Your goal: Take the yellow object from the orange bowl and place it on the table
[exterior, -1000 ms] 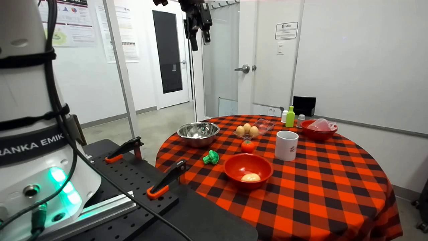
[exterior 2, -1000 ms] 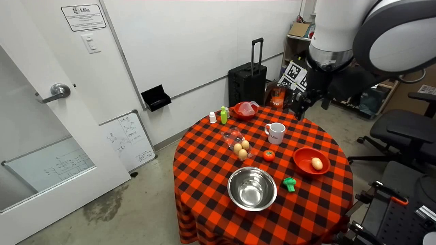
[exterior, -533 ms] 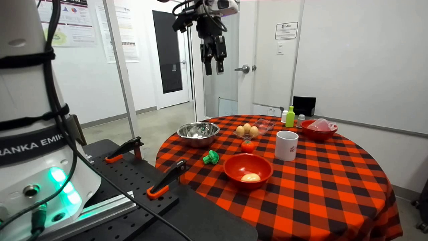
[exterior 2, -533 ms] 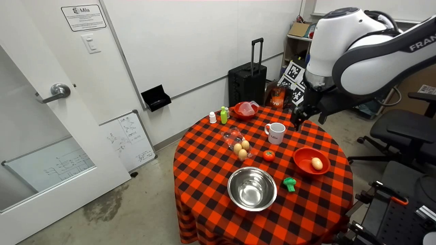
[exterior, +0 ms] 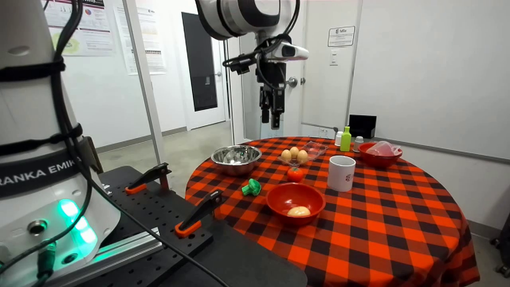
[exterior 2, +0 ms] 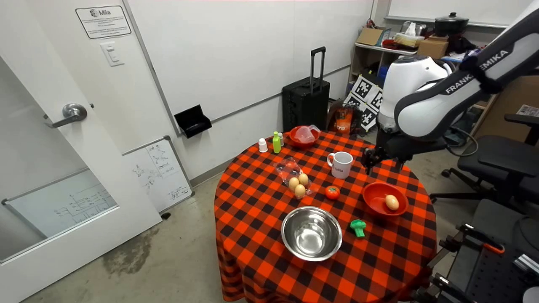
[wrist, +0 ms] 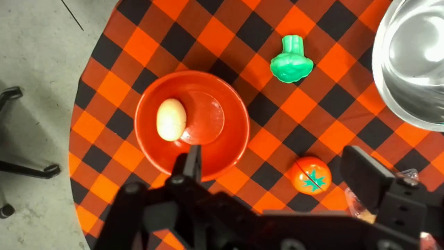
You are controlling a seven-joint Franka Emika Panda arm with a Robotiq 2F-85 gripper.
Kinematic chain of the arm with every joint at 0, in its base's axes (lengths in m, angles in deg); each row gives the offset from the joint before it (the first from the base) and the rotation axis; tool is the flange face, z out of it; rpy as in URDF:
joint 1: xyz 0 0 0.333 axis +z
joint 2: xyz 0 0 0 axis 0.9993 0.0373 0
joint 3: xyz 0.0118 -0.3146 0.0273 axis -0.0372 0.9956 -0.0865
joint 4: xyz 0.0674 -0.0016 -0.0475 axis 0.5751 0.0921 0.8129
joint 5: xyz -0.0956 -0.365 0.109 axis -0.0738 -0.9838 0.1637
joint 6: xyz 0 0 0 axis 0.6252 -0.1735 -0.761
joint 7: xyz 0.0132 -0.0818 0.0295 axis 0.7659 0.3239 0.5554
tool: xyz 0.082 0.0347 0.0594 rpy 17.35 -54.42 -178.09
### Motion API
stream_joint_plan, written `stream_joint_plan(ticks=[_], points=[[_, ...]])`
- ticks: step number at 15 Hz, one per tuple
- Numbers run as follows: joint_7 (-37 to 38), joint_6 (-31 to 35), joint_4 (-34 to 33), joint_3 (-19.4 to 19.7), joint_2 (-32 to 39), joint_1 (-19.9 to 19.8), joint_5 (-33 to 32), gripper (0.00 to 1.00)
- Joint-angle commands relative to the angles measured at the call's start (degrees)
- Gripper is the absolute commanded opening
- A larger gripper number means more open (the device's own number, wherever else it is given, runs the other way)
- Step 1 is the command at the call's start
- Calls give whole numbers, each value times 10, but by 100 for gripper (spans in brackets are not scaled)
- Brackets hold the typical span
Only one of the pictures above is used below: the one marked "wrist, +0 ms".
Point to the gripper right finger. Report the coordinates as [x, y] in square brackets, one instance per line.
[378, 184]

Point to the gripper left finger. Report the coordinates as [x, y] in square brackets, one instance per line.
[180, 205]

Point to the orange bowl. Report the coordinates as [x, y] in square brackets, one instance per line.
[192, 123]

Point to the clear glass bowl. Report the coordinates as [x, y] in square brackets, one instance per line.
[411, 59]

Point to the clear plastic wrapper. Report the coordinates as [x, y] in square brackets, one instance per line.
[360, 208]

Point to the orange toy tomato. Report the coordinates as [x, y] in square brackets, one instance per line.
[309, 175]

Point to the yellow egg-shaped toy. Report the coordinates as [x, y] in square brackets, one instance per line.
[171, 119]

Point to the orange black checkered tablecloth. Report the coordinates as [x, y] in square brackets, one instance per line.
[242, 104]

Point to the green toy broccoli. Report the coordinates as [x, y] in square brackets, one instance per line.
[292, 62]

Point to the black chair base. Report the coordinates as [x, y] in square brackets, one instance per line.
[20, 166]

